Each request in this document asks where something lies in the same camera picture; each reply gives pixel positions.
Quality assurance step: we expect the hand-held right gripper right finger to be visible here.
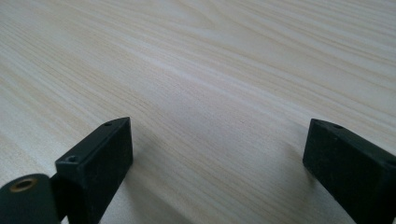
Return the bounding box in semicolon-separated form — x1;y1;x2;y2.
302;118;396;224

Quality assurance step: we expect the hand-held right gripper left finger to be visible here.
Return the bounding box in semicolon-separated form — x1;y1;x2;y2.
50;116;134;224

